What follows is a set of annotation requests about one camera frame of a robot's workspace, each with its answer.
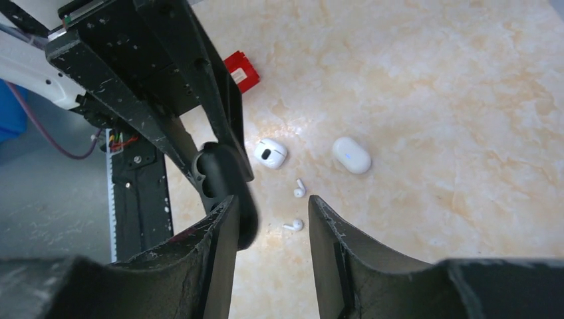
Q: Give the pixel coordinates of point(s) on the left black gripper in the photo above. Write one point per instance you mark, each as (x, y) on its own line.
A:
(138, 63)

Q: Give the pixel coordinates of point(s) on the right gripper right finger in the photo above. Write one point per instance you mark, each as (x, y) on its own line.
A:
(358, 277)

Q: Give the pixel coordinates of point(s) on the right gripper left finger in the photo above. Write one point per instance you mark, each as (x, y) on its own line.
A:
(188, 276)

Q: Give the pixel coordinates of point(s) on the black oval earbud case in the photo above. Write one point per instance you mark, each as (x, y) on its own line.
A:
(224, 189)

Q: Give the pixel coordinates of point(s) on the small white square earbud case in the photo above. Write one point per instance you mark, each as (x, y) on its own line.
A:
(270, 153)

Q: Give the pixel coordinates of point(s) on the white oval charging case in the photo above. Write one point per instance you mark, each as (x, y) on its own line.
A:
(351, 155)

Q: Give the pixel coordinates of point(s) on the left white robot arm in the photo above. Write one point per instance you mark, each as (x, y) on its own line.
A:
(24, 62)

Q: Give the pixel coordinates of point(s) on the red plastic box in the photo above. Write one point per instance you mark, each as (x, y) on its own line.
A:
(242, 71)

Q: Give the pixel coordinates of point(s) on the white stem earbud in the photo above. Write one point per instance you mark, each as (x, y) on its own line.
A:
(296, 225)
(300, 191)

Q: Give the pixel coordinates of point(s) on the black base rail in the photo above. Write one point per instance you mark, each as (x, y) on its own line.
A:
(139, 203)

